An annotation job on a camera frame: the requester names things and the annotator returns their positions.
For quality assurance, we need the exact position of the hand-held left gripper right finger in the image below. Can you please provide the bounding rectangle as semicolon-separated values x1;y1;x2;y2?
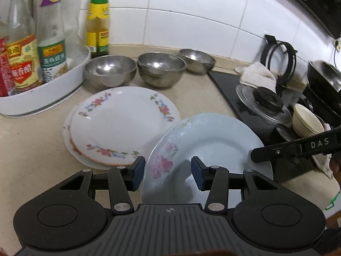
191;156;279;214

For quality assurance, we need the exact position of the black wok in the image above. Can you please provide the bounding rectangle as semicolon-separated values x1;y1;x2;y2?
306;60;341;94

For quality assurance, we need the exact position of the light blue pink-flower plate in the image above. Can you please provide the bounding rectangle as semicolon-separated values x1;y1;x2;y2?
141;113;274;205

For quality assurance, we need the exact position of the stainless steel bowl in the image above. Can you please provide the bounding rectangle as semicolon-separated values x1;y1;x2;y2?
84;55;138;90
137;52;187;89
179;48;216;75

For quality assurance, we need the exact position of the cream ceramic bowl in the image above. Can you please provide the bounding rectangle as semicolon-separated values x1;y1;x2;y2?
292;103;326;140

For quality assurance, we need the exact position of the white orange rim plate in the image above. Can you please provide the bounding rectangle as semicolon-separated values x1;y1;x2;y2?
63;104;112;170

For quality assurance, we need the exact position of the green-white label sauce bottle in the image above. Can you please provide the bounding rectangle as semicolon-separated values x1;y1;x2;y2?
37;0;68;86

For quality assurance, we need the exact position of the black burner ring stand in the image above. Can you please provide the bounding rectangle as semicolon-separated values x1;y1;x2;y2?
264;34;298;86

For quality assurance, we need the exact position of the white dish cloth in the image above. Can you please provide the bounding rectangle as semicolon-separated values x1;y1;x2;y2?
234;61;278;89

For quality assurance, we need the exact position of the white oval condiment tray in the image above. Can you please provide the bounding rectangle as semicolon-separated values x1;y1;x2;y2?
0;43;91;118

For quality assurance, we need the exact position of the white floral rim plate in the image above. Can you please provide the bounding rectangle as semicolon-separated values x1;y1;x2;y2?
70;86;181;166

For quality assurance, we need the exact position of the black glass cooktop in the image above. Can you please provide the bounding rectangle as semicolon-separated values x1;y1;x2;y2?
208;70;341;185

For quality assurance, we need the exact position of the green-yellow label oil bottle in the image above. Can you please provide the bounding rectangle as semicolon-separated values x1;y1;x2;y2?
85;0;110;58

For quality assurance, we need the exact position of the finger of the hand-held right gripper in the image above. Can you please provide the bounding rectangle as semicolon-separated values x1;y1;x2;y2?
250;138;303;163

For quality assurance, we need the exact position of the person's right hand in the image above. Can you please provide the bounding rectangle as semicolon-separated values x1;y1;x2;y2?
329;155;341;184

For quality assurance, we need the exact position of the red packet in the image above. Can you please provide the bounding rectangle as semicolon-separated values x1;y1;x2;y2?
0;37;17;97

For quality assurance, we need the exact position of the steel pot lid black knob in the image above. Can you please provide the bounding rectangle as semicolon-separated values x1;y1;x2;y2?
236;84;293;126

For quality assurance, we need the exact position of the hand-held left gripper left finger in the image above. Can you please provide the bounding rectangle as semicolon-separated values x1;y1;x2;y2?
57;156;146;215

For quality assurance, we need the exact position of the red-yellow label vinegar bottle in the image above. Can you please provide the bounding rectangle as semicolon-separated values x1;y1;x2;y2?
6;0;45;89

